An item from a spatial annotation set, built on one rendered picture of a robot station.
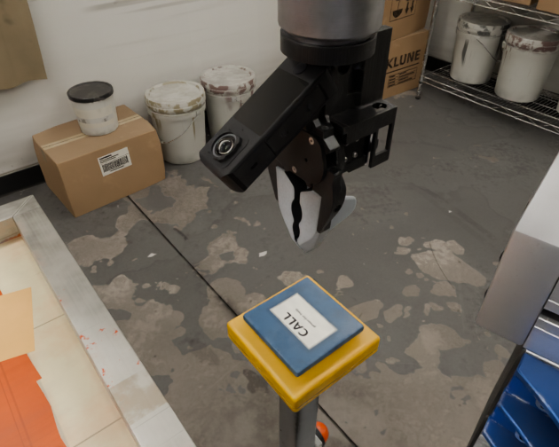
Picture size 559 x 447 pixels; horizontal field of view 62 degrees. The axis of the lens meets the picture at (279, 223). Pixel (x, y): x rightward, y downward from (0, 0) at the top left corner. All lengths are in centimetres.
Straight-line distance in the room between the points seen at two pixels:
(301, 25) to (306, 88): 4
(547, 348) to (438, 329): 150
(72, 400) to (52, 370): 5
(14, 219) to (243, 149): 46
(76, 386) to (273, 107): 36
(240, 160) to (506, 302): 21
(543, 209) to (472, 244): 192
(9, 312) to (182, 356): 113
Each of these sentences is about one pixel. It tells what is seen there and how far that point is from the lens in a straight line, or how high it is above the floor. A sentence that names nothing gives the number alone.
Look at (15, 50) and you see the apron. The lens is 247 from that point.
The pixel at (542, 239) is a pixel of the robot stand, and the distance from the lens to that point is 31.
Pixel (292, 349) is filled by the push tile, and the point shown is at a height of 97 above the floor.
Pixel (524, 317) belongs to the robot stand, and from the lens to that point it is 35.
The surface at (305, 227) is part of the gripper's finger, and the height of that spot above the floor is 112.
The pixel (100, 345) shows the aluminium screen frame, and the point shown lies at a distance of 53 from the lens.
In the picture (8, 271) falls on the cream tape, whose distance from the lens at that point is 71.
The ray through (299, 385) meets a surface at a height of 95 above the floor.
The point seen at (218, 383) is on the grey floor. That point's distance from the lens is 165.
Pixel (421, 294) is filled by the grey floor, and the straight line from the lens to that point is 196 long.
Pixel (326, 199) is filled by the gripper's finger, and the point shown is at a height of 116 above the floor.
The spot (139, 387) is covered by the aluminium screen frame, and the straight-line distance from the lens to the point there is 49.
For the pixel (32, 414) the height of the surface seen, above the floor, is 95.
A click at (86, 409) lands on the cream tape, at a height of 95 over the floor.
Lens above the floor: 139
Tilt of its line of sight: 39 degrees down
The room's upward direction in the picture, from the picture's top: straight up
